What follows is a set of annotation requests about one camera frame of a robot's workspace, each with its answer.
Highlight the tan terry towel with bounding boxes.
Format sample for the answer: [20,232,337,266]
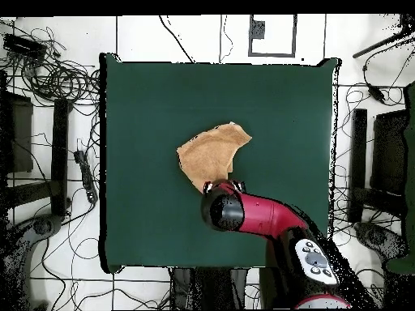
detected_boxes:
[176,121,253,193]

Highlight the dark flat panel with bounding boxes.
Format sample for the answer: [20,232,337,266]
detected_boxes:
[0,91,34,173]
[370,109,410,195]

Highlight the black flat box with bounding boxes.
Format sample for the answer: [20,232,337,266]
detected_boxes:
[2,32,49,62]

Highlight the dark green table cloth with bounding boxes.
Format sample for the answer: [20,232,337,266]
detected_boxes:
[98,52,341,275]

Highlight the black stand bar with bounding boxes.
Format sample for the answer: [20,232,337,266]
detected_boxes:
[50,97,73,217]
[348,108,368,224]

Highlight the black power strip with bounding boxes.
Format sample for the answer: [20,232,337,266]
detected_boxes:
[73,149,99,204]

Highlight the black power adapter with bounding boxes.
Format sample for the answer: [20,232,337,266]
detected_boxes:
[366,83,387,104]

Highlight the black slanted rod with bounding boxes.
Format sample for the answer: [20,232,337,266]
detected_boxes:
[352,14,415,60]

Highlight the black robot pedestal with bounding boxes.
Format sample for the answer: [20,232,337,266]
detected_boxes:
[169,266,249,310]

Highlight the grey square frame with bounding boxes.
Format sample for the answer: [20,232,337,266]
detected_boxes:
[248,14,298,58]

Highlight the tangled black cables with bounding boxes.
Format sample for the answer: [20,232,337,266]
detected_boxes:
[0,25,101,108]

